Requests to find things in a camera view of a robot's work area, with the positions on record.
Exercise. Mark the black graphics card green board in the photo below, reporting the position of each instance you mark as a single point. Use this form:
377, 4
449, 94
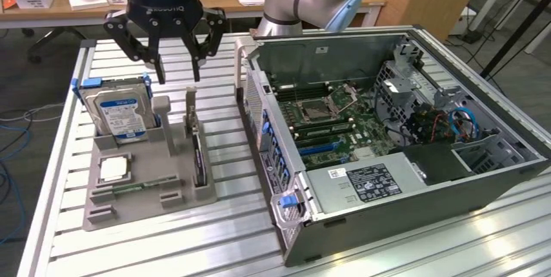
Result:
199, 160

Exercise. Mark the hard disk in blue caddy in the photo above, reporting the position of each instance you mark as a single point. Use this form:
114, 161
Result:
121, 112

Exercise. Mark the black office chair base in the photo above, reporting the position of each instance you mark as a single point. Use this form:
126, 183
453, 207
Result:
35, 57

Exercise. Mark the orange box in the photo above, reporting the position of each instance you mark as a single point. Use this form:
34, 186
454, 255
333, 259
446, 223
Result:
9, 2

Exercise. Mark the blue slot clip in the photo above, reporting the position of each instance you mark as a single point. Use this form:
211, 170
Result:
266, 127

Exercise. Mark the CPU socket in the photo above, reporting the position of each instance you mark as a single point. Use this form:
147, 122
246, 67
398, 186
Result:
317, 109

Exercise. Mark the silver socket cover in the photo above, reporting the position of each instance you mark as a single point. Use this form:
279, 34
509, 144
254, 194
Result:
345, 96

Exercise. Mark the grey plastic parts rack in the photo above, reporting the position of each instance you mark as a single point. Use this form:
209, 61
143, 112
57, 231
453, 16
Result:
151, 164

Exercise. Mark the silver CPU chip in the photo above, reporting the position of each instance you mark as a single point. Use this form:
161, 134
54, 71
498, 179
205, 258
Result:
114, 168

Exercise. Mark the green RAM stick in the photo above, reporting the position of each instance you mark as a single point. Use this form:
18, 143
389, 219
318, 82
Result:
134, 188
323, 131

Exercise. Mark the blue expansion slot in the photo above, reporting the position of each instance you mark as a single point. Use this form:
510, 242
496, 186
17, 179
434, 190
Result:
318, 149

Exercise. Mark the green motherboard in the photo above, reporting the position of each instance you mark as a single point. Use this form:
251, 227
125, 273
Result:
366, 128

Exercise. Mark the silver metal disk bay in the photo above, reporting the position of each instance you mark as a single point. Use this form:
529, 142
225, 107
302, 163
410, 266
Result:
401, 89

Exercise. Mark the silver chipset heat sink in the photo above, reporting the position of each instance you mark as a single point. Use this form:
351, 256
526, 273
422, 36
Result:
366, 153

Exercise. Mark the blue case release latch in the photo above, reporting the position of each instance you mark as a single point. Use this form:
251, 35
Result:
289, 201

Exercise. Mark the white device red button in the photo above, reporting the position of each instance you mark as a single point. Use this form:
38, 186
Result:
458, 25

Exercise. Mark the grey power supply unit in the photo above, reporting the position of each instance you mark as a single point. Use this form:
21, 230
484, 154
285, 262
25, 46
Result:
331, 193

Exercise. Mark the black foot pedal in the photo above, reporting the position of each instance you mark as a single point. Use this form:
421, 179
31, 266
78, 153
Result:
474, 36

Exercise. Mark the black tripod pole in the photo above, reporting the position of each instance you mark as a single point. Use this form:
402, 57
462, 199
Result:
517, 30

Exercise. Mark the dark grey open PC case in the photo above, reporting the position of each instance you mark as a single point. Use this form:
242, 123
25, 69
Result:
387, 225

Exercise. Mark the grey perforated disk bay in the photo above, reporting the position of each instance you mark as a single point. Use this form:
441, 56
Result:
496, 154

